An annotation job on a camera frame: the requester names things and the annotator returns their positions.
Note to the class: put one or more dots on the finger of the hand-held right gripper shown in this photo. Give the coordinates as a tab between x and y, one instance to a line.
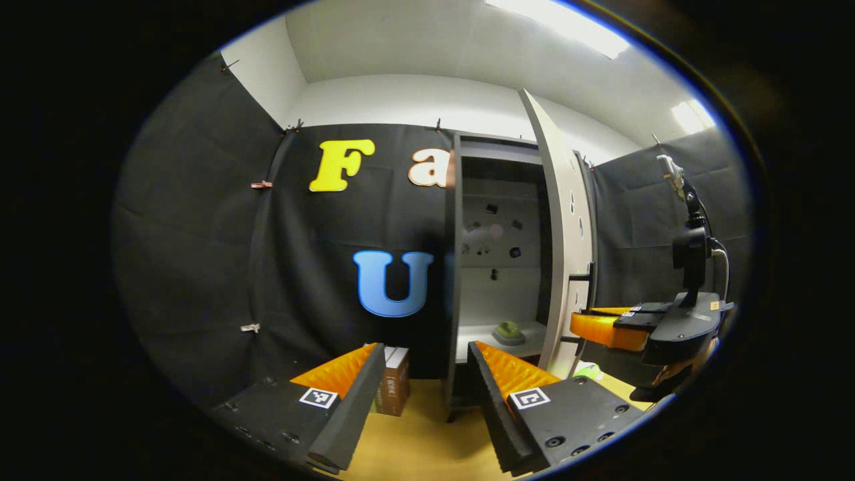
651	308
601	331

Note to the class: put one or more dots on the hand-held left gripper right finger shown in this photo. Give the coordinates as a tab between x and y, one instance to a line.
497	414

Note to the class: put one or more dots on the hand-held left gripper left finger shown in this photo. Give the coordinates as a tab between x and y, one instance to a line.
351	414

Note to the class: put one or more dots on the green squat bottle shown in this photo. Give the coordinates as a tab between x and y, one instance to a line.
509	331

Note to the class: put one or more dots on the white cabinet shelf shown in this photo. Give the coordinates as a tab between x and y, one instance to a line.
474	337

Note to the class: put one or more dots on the dark grey cabinet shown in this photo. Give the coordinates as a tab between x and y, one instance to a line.
454	267

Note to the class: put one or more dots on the green plush toy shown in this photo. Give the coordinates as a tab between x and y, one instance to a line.
588	371

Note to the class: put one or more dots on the brown cover book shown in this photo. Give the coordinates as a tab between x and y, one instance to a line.
395	387

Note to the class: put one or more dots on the silver clamp clip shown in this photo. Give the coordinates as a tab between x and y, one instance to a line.
250	327

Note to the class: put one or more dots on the ceiling light panel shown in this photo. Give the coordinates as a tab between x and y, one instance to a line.
568	23
693	115

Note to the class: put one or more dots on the black backdrop cloth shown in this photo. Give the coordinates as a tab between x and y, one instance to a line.
200	267

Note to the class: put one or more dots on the copper clamp clip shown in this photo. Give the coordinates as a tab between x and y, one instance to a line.
261	184

